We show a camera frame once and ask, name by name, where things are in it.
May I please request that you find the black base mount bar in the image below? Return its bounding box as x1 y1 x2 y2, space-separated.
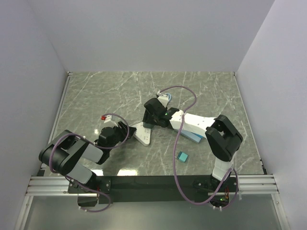
68 175 236 207

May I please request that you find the white triangular power strip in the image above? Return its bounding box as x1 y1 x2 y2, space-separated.
131 122 151 147

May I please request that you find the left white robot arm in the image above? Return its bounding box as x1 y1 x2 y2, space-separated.
38 121 137 193

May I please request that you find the dark green plug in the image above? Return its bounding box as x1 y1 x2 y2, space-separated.
143 122 155 129

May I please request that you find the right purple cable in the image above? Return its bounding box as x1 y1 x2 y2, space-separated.
159 85 239 206

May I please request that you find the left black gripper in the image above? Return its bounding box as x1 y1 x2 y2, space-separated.
108 121 136 151

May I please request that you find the teal cube adapter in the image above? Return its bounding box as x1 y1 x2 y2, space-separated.
177 151 189 162

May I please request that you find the purple cable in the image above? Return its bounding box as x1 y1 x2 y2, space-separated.
159 85 239 206
48 113 130 192

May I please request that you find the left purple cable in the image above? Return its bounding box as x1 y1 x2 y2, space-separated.
48 113 130 192

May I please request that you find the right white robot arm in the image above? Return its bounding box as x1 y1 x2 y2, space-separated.
143 98 243 191

